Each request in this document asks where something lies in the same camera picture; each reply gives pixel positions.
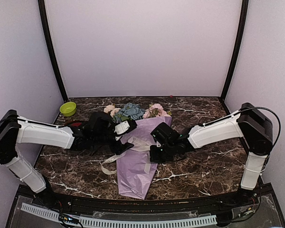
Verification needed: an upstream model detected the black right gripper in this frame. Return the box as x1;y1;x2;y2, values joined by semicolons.
150;142;176;162

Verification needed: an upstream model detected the white printed ribbon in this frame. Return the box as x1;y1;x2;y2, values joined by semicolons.
100;135;152;176

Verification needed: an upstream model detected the purple and pink wrapping paper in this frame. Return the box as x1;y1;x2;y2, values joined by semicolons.
116;117;172;200

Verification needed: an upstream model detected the blue fake flower stem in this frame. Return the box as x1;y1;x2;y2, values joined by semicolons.
113;103;145;123

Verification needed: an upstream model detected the white fake flower stem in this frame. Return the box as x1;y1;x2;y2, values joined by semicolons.
104;104;121;117

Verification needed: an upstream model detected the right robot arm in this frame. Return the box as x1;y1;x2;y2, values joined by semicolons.
150;103;281;206

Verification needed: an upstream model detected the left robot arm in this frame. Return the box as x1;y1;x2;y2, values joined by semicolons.
0;110;137;207

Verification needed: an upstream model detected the lime green bowl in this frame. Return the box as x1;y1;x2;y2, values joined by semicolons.
59;102;76;117

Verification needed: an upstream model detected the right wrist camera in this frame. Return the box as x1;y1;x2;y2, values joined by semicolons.
151;122;180;145

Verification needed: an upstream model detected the black front rail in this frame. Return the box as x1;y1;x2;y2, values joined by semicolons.
17;184;274;215

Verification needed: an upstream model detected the grey cable duct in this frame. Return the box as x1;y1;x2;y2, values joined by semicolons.
20;203;217;228

